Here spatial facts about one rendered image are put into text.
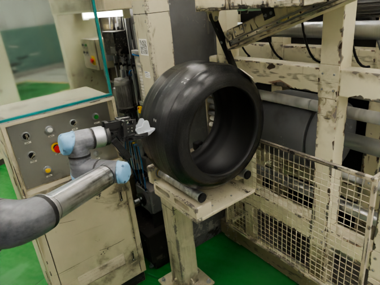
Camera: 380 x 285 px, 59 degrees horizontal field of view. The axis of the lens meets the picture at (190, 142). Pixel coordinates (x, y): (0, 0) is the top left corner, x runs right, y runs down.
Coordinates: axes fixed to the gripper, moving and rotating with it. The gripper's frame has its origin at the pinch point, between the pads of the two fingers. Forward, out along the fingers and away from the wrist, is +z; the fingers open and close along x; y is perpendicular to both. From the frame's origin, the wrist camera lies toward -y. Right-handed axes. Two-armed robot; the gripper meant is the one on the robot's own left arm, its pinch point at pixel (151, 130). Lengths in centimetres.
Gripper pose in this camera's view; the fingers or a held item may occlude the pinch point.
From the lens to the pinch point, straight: 133.2
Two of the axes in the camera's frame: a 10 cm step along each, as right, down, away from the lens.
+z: 8.0, -2.1, 5.6
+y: 0.0, -9.4, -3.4
